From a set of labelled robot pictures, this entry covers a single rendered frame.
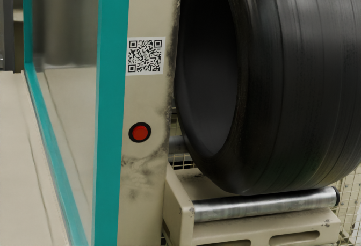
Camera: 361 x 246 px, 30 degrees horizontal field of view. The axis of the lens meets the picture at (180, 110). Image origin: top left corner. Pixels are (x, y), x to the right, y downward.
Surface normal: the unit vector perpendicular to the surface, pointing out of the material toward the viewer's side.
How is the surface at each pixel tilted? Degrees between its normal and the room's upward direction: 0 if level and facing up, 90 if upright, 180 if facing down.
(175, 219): 90
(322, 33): 59
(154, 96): 90
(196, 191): 0
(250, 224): 0
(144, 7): 90
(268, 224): 0
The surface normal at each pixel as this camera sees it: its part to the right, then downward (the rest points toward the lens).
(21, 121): 0.08, -0.90
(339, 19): 0.29, -0.17
